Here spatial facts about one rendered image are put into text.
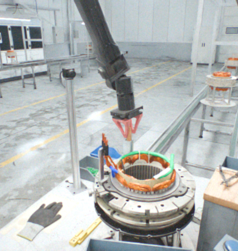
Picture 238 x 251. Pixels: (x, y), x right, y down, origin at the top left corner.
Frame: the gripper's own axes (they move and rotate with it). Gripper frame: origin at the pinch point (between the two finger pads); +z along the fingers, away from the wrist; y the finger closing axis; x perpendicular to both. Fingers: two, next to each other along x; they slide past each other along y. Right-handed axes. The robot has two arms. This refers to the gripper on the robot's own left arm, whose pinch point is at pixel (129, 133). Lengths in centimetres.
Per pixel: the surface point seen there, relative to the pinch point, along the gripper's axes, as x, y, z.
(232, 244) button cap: 38.8, 8.6, 19.1
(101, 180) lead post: 2.0, 17.0, 9.0
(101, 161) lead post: 2.5, 16.3, 2.4
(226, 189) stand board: 30.2, -10.5, 17.8
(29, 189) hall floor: -174, -23, 109
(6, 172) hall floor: -227, -20, 104
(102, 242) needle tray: 15.9, 30.6, 14.2
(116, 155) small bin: -49, -37, 39
